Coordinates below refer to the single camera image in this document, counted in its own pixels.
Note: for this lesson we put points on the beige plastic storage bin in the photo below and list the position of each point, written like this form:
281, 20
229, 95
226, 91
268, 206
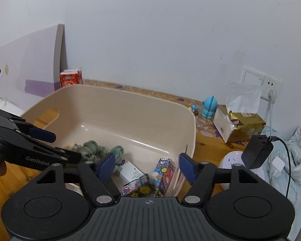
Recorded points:
148, 128

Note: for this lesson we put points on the green crumpled cloth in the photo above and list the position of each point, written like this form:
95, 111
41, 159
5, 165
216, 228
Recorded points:
91, 151

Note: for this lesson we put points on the purple white headboard panel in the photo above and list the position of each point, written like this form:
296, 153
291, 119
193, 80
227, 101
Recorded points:
30, 67

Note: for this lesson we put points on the blue cartoon carton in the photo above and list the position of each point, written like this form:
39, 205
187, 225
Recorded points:
163, 174

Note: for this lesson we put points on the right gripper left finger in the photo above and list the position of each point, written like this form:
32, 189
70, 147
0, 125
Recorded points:
93, 176

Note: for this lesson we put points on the colourful cartoon snack packet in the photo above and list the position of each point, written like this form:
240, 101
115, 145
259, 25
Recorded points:
72, 146

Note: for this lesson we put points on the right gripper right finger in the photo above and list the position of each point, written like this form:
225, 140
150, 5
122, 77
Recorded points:
201, 178

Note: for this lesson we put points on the blue toy figurine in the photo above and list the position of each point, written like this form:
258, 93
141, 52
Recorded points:
209, 107

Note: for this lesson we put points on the white pillow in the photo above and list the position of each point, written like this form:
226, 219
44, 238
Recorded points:
11, 108

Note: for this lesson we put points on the light blue blanket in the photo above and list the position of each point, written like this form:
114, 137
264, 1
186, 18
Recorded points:
288, 182

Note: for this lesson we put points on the gold tissue box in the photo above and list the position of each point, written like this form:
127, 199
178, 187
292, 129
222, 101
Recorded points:
237, 127

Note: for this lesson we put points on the white charger cube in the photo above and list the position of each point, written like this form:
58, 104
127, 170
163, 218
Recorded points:
277, 165

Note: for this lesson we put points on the red milk carton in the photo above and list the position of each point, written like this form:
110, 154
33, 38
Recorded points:
70, 77

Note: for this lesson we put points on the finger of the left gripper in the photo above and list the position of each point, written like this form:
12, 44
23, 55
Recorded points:
18, 124
40, 153

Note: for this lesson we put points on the white small box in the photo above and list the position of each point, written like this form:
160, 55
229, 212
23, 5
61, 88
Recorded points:
127, 172

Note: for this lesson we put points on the black power adapter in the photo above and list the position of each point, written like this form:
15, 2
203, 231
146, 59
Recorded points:
257, 151

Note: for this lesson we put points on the white wall socket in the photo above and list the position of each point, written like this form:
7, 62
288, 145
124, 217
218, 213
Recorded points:
270, 86

